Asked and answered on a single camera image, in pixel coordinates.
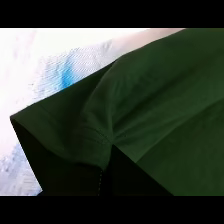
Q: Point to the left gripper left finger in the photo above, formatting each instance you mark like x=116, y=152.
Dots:
x=81, y=183

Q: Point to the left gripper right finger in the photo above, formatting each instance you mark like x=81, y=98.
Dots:
x=123, y=180

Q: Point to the dark green T-shirt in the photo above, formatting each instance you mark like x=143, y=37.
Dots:
x=160, y=100

